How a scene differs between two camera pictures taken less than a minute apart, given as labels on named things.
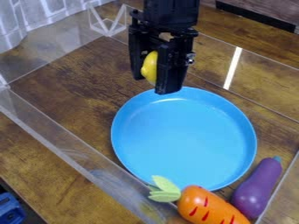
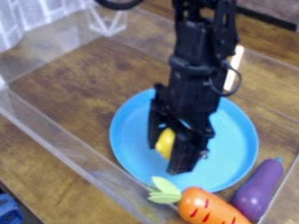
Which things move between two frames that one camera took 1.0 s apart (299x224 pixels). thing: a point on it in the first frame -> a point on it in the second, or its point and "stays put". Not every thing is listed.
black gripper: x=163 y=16 -> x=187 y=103
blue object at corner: x=12 y=212 stays put
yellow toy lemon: x=149 y=67 -> x=165 y=142
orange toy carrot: x=199 y=206 stays put
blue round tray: x=192 y=137 stays put
